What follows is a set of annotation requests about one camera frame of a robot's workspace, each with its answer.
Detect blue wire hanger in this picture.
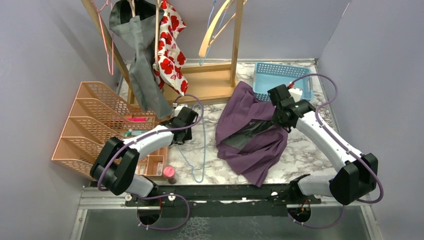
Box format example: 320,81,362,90
198,0,234,66
176,103,208,184

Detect red poppy print cloth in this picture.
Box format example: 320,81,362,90
152,0,189,96

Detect purple cloth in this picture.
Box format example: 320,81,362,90
215,81,288,187

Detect wooden hanger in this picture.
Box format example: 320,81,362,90
128,0,136,18
154,0,161,67
198,0,248,61

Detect grey skirt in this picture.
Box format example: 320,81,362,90
109,0,172,119

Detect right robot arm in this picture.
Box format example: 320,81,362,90
267,84,378,205

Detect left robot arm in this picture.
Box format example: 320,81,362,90
89,106,199,206

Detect pink capped bottle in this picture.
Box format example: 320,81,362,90
162,166,177,185

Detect peach compartment tray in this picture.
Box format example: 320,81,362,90
127,112,173,182

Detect wooden clothes rack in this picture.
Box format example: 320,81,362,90
82,0,238,104

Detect peach plastic file organizer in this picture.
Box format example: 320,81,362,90
52,81,159,180

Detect blue plastic basket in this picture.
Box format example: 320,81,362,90
252,62,312,102

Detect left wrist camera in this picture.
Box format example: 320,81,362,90
172,102,188,117

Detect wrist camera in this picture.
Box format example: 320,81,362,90
287,82,303,103
172,102,188,117

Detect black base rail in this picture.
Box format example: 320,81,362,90
125,183,321,218

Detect pink wire hanger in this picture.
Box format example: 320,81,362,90
90,0,115,76

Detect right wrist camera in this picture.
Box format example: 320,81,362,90
287,82,303,103

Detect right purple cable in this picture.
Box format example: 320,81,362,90
288,73,385,230

